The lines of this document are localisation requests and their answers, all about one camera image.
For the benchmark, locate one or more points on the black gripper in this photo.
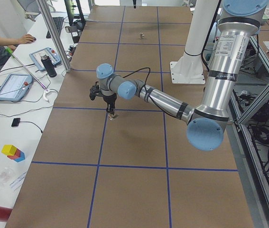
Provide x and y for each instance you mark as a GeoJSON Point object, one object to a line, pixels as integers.
{"type": "Point", "coordinates": [108, 98]}

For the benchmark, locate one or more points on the white brass PPR valve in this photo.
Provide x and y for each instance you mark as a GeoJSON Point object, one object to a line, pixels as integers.
{"type": "Point", "coordinates": [112, 116]}

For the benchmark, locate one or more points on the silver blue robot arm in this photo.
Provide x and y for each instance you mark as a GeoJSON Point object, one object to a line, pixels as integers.
{"type": "Point", "coordinates": [218, 37]}

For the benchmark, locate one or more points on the person's hand on mouse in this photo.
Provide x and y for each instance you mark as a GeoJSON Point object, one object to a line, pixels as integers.
{"type": "Point", "coordinates": [26, 39]}

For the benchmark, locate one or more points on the white curved hook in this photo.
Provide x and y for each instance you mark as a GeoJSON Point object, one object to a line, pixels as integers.
{"type": "Point", "coordinates": [46, 92]}

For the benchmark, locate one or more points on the black water bottle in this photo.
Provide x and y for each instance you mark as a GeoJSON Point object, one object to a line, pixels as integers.
{"type": "Point", "coordinates": [49, 67]}

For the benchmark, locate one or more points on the far blue teach pendant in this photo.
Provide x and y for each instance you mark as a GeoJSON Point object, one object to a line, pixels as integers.
{"type": "Point", "coordinates": [43, 54]}

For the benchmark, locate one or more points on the blue teach pendant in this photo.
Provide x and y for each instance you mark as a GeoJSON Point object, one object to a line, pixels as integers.
{"type": "Point", "coordinates": [15, 87]}
{"type": "Point", "coordinates": [43, 54]}

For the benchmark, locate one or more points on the small black box device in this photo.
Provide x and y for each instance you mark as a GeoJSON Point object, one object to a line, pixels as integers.
{"type": "Point", "coordinates": [15, 122]}

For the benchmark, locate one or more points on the near blue teach pendant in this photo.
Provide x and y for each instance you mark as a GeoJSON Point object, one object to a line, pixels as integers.
{"type": "Point", "coordinates": [15, 87]}

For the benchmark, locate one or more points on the blue toy block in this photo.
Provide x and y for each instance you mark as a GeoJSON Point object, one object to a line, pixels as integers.
{"type": "Point", "coordinates": [22, 157]}

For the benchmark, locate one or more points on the black keyboard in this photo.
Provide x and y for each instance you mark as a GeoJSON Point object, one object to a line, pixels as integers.
{"type": "Point", "coordinates": [58, 22]}

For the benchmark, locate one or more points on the red toy block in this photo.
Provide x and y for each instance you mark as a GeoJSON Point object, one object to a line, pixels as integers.
{"type": "Point", "coordinates": [16, 155]}

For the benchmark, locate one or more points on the yellow toy block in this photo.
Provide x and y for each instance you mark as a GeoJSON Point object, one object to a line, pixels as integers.
{"type": "Point", "coordinates": [9, 150]}

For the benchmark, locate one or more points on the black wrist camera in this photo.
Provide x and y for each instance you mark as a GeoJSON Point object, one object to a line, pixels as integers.
{"type": "Point", "coordinates": [94, 91]}

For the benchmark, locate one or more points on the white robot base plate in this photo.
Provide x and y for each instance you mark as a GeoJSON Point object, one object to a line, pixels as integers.
{"type": "Point", "coordinates": [187, 72]}

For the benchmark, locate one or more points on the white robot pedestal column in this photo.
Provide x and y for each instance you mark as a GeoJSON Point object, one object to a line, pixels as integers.
{"type": "Point", "coordinates": [203, 15]}

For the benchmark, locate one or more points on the metal rod with green handle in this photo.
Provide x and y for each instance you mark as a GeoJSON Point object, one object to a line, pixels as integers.
{"type": "Point", "coordinates": [25, 67]}

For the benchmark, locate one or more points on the aluminium frame post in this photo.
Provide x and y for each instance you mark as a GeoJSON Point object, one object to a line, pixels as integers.
{"type": "Point", "coordinates": [43, 7]}

